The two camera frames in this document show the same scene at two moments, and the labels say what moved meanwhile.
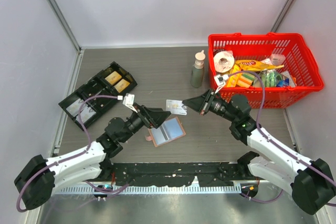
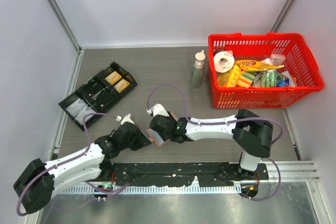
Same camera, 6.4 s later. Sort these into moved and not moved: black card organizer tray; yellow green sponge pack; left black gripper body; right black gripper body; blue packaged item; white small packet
Moved: left black gripper body; right black gripper body
Not moved: black card organizer tray; white small packet; blue packaged item; yellow green sponge pack
